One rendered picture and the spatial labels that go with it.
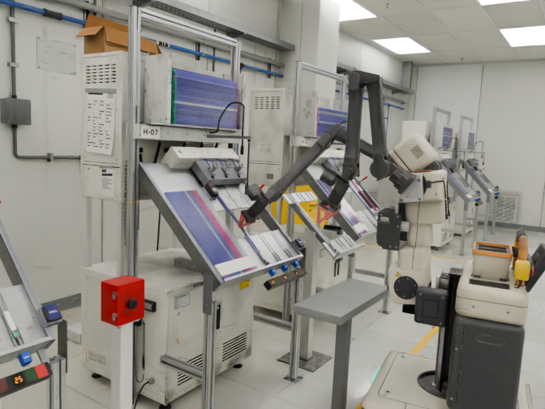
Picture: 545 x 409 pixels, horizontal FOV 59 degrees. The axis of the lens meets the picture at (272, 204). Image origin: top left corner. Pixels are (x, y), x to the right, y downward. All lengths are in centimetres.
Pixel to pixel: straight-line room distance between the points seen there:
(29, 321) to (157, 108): 122
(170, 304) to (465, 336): 128
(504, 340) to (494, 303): 14
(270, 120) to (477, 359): 225
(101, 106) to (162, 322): 109
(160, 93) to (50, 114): 151
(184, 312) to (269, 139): 165
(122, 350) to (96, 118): 118
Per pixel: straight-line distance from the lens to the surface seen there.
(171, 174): 244
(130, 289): 190
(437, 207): 215
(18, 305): 162
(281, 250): 255
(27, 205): 374
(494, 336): 205
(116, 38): 266
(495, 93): 983
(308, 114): 357
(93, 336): 282
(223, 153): 272
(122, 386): 204
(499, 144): 974
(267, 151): 362
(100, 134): 256
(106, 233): 413
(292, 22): 593
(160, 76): 242
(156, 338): 244
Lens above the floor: 131
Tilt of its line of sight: 7 degrees down
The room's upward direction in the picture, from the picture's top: 3 degrees clockwise
